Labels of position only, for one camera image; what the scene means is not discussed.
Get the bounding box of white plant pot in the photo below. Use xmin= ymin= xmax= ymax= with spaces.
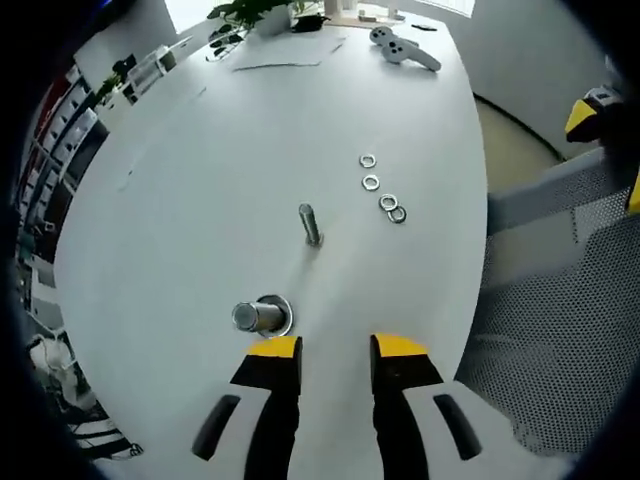
xmin=257 ymin=12 xmax=295 ymax=37

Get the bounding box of white handheld controller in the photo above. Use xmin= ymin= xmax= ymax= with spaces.
xmin=369 ymin=25 xmax=397 ymax=47
xmin=382 ymin=38 xmax=443 ymax=72

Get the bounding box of large green potted plant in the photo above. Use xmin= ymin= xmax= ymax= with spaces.
xmin=207 ymin=0 xmax=321 ymax=50

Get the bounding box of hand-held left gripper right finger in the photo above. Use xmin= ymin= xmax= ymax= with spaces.
xmin=369 ymin=332 xmax=556 ymax=480

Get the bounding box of small green plant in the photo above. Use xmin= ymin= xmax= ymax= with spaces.
xmin=94 ymin=69 xmax=125 ymax=110

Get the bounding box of black coiled cable bundle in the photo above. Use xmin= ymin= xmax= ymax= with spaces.
xmin=292 ymin=14 xmax=331 ymax=34

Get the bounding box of white slatted chair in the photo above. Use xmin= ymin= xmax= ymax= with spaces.
xmin=124 ymin=44 xmax=177 ymax=105

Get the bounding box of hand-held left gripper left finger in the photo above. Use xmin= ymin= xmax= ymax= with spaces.
xmin=144 ymin=335 xmax=304 ymax=480

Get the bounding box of white paper sheet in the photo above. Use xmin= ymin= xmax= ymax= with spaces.
xmin=232 ymin=35 xmax=347 ymax=72

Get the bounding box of shelf with white boxes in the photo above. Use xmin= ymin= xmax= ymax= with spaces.
xmin=14 ymin=64 xmax=110 ymax=261

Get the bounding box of thick threaded stud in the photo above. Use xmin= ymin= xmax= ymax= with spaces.
xmin=231 ymin=294 xmax=296 ymax=339

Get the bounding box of grey mesh chair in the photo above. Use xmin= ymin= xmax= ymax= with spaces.
xmin=454 ymin=144 xmax=640 ymax=461

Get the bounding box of thin threaded stud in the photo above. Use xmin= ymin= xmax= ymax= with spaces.
xmin=298 ymin=202 xmax=325 ymax=248

